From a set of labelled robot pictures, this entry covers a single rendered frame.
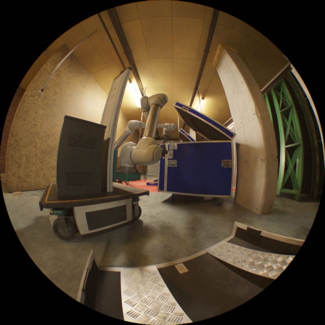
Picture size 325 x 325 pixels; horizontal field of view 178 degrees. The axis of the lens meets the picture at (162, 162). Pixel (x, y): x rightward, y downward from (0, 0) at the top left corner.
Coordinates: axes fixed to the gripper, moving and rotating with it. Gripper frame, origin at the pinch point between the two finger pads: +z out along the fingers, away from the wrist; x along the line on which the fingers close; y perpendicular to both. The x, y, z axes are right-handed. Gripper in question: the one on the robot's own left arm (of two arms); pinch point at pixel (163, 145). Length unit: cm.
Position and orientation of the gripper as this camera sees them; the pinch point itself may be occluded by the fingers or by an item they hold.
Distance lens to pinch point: 173.3
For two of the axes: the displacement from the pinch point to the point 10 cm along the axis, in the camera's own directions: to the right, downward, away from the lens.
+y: -8.8, -1.8, 4.4
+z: -1.9, 9.8, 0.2
